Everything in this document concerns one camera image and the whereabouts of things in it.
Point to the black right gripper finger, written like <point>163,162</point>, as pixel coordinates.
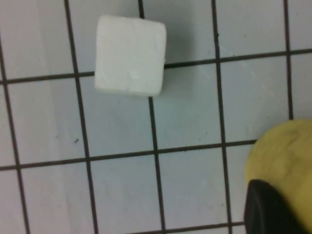
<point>265,212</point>

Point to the yellow plastic cup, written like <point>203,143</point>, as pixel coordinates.
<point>280,151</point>

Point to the white checkered tablecloth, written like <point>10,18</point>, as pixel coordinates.
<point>195,109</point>

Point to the white cube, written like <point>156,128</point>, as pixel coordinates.
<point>130,56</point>

